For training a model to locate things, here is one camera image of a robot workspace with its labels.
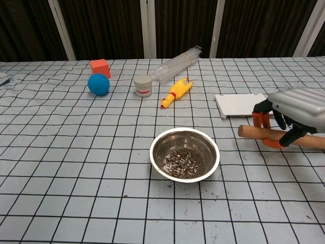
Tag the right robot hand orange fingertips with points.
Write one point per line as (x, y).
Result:
(299, 106)

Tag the wooden rolling pin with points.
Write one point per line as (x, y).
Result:
(247, 132)

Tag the stainless steel bowl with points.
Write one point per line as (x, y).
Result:
(162, 150)

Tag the white plastic board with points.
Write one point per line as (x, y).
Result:
(237, 105)

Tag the yellow rubber chicken toy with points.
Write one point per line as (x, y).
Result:
(177, 91)

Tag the bundle of clear plastic tubes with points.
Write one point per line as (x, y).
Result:
(175, 66)

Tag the small grey-lidded white jar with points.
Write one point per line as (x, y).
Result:
(143, 86)

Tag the blue ball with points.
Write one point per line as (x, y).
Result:
(99, 84)

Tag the orange cube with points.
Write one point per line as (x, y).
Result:
(100, 66)

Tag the grid-patterned tablecloth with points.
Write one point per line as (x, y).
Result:
(76, 152)

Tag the white frame post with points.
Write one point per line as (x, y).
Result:
(216, 28)
(62, 30)
(148, 28)
(308, 30)

